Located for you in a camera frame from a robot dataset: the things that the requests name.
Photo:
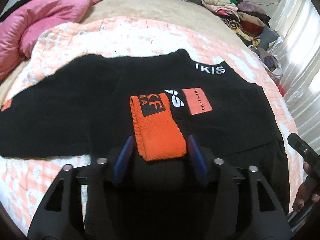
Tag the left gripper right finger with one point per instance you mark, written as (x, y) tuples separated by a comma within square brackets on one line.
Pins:
[(244, 205)]

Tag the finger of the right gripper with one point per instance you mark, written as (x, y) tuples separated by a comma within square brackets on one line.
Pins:
[(305, 151)]

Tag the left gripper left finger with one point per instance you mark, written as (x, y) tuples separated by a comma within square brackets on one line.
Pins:
[(59, 215)]

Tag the black sweater orange cuffs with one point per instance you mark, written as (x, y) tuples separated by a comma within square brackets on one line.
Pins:
[(93, 104)]

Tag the floral basket with clothes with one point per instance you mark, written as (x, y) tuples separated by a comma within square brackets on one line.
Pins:
[(269, 62)]

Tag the pile of folded clothes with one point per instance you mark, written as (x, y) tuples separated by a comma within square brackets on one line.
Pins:
[(246, 20)]

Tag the green and black clothes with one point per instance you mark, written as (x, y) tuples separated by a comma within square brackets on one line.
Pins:
[(13, 8)]

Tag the right hand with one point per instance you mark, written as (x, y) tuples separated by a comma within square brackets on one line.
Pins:
[(308, 189)]

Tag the peach white plaid blanket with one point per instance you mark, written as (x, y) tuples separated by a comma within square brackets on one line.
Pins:
[(24, 182)]

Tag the red plastic bag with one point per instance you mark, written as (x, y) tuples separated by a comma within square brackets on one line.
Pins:
[(281, 89)]

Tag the white curtain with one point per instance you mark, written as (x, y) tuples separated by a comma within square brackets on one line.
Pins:
[(297, 50)]

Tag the pink quilted comforter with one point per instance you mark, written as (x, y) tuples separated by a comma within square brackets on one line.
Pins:
[(21, 30)]

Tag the beige fleece bed sheet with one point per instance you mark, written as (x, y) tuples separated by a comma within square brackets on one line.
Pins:
[(155, 7)]

